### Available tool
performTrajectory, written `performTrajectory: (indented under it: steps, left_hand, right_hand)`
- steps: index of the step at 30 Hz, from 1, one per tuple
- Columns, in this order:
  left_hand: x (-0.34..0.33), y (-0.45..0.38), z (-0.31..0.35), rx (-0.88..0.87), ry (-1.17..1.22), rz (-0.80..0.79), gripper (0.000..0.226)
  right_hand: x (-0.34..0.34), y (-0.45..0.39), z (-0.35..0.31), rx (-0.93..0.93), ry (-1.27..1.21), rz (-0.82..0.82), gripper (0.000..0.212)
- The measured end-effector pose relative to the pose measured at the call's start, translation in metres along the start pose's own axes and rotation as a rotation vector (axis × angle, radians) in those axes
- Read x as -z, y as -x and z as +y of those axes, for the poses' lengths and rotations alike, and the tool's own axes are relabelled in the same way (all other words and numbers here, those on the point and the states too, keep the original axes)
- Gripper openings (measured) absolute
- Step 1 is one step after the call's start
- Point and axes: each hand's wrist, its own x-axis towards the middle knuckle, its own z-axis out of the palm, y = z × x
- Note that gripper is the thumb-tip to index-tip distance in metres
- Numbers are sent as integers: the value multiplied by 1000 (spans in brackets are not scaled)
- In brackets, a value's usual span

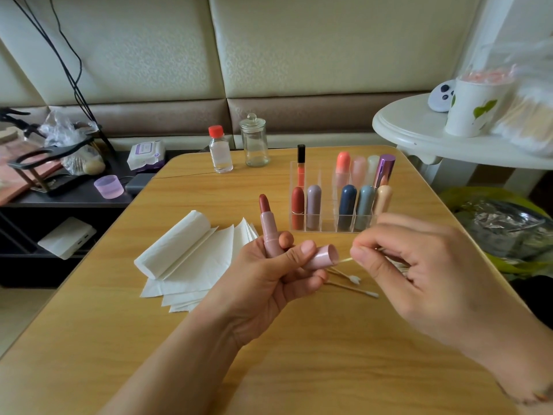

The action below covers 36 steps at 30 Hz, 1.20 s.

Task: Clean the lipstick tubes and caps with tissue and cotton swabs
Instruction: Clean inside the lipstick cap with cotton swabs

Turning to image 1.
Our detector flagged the person's right hand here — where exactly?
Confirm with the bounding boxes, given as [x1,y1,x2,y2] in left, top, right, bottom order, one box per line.
[350,212,553,403]

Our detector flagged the person's left hand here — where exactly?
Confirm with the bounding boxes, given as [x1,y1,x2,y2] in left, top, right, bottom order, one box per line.
[194,231,329,346]

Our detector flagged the red lipstick dusty pink tube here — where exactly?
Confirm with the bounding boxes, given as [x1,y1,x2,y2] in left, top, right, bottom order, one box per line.
[258,194,283,258]

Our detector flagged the stack of white tissues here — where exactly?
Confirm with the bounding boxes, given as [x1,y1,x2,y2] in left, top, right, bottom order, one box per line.
[134,210,259,314]

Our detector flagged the dusty pink lipstick cap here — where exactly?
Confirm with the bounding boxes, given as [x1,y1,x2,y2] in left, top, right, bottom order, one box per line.
[304,244,340,272]

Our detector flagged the white tissue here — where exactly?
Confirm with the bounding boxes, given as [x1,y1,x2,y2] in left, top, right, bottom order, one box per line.
[134,210,213,280]

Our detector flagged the red lipstick mauve tube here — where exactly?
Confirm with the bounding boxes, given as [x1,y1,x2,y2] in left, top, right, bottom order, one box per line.
[306,184,323,231]

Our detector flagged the clear acrylic lipstick organizer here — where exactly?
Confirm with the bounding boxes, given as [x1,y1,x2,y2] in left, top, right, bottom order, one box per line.
[297,144,397,232]

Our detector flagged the person's right forearm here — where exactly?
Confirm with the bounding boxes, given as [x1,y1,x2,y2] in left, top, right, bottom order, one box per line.
[484,324,553,415]

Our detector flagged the person's left forearm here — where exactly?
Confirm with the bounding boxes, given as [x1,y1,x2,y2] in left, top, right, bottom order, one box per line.
[99,311,243,415]

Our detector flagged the yellow-green bin with bag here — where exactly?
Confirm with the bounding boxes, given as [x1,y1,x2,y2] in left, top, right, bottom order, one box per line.
[441,186,553,277]

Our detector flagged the clear bottle red cap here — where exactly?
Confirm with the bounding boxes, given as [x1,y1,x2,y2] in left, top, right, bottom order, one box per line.
[208,125,234,173]

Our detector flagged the glass jar with lid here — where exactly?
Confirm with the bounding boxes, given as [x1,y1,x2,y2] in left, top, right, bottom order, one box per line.
[240,113,270,168]

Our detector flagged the white round side table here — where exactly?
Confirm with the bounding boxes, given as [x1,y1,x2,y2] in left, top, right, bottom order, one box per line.
[372,92,553,169]

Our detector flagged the wet wipes pack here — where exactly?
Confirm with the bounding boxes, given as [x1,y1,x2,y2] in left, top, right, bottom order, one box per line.
[127,141,166,172]

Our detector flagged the small purple plastic cup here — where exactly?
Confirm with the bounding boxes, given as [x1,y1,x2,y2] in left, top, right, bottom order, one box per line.
[94,174,126,199]

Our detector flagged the white mug green leaf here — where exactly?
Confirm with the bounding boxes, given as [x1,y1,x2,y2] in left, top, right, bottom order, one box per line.
[445,69,515,138]

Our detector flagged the white panda figure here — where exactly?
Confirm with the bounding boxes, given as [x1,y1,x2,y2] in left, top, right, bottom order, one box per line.
[427,79,456,113]

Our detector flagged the white power bank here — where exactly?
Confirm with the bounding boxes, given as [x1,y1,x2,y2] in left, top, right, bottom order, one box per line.
[37,217,97,260]

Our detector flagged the black low shelf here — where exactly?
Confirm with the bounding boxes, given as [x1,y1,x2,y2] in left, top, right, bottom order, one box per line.
[0,146,209,286]

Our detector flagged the crumpled clear plastic bag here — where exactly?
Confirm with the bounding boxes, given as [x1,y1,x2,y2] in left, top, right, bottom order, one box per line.
[41,108,107,176]

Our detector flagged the beige padded backrest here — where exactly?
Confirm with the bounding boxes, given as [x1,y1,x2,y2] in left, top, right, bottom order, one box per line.
[0,0,485,150]

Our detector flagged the pink tray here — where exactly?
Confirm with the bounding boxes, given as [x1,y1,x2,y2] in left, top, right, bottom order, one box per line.
[0,134,62,206]

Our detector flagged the black clip tool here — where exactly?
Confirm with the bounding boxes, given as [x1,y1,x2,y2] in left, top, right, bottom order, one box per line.
[0,107,40,135]

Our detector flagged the thin wrist bracelet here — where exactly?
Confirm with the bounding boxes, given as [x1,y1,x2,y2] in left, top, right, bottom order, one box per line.
[501,383,553,406]

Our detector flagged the black cables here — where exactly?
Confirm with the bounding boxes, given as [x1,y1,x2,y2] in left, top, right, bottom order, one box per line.
[9,0,109,144]

